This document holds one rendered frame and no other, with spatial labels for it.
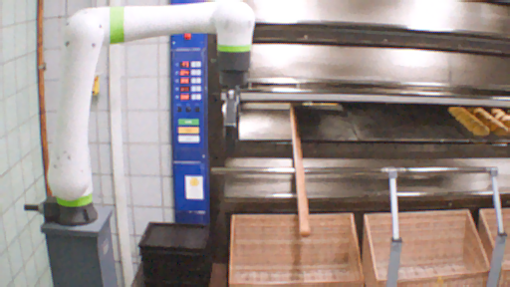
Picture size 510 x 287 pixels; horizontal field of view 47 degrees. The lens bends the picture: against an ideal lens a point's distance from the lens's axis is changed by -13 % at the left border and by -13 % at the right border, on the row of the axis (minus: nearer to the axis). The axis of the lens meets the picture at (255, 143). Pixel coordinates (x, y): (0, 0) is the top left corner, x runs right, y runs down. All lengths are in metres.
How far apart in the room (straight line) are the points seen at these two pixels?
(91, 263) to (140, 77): 1.19
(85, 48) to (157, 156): 1.38
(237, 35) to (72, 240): 0.79
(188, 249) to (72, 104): 1.15
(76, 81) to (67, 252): 0.57
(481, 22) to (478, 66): 0.22
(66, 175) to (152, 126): 1.26
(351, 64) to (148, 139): 0.96
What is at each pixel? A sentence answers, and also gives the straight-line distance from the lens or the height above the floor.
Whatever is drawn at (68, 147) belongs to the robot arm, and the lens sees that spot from 1.75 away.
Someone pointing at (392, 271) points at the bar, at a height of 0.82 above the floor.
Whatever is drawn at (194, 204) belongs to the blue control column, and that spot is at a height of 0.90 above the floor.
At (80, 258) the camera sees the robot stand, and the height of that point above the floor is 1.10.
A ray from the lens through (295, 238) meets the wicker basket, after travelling 3.01.
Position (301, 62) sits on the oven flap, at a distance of 2.87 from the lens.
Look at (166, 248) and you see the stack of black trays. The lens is 2.71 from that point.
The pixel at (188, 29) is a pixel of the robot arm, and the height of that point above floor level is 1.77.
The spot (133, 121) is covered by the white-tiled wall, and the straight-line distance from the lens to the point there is 2.97.
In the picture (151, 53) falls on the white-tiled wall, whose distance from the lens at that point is 2.90.
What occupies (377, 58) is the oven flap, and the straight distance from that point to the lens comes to 2.91.
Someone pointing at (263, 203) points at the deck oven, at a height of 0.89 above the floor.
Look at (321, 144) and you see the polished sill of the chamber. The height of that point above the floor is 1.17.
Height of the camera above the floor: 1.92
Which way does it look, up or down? 15 degrees down
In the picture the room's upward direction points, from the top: straight up
